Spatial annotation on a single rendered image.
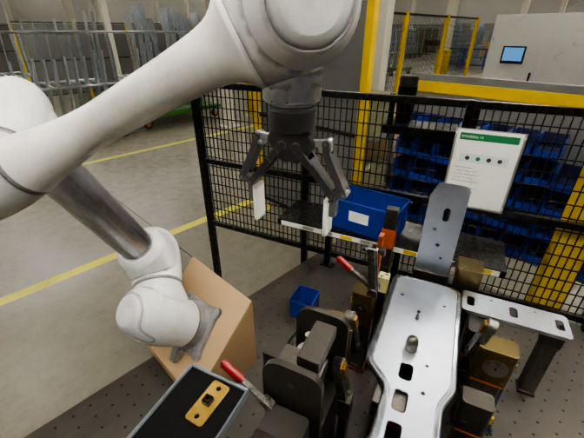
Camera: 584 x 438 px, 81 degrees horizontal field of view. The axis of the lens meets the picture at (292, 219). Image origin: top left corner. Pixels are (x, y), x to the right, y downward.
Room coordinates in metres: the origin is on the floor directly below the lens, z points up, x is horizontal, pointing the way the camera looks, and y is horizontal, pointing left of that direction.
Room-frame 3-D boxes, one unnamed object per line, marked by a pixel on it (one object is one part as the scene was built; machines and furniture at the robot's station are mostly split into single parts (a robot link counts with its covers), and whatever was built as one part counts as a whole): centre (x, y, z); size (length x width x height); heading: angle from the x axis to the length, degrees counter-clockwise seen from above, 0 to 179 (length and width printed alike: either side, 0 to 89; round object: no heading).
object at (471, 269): (0.94, -0.62, 0.88); 0.08 x 0.08 x 0.36; 64
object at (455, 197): (0.99, -0.51, 1.17); 0.12 x 0.01 x 0.34; 64
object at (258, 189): (0.57, 0.06, 1.48); 0.03 x 0.01 x 0.07; 154
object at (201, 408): (0.38, 0.15, 1.17); 0.08 x 0.04 x 0.01; 151
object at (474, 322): (0.73, -0.60, 0.84); 0.12 x 0.07 x 0.28; 64
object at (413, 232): (1.23, -0.39, 1.01); 0.90 x 0.22 x 0.03; 64
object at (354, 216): (1.27, -0.31, 1.09); 0.30 x 0.17 x 0.13; 56
